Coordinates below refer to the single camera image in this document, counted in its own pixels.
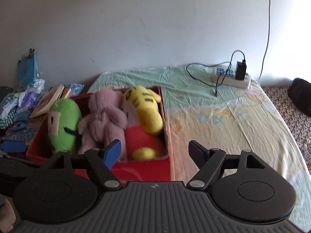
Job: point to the cream cover book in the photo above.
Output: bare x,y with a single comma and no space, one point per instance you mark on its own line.
47,100

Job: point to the green cartoon bed sheet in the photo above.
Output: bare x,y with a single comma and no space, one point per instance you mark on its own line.
229,118

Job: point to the yellow tiger plush red shirt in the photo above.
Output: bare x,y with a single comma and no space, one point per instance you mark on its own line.
145,123

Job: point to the blue plastic bag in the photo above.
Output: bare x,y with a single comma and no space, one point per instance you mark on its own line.
27,70

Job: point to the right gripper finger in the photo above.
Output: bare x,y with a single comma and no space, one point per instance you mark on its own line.
209,162

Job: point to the patterned knit blanket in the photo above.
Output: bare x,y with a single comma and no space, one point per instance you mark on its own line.
297,122

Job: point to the pink fluffy bunny plush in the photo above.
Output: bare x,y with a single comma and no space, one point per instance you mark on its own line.
105,122

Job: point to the black charger adapter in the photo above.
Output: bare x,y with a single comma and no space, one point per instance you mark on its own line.
240,71

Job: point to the blue pouch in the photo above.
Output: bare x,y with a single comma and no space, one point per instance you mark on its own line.
19,123

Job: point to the red cardboard box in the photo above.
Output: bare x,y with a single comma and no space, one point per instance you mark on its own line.
155,170

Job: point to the light blue packet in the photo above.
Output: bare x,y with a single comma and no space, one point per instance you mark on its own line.
76,89

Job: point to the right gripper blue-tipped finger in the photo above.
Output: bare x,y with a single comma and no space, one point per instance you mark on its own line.
99,163

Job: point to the orange book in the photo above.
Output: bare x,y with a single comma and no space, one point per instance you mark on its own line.
66,93

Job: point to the white power strip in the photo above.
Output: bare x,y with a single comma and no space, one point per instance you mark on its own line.
221,77

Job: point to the blue checkered towel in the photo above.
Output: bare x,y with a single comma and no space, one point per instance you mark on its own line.
24,135

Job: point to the purple plastic packet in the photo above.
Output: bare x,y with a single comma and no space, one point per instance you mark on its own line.
29,100

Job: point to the green plush toy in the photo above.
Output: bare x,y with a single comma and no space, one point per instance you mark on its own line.
62,119

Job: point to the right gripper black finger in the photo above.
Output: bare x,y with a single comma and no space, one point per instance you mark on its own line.
14,170

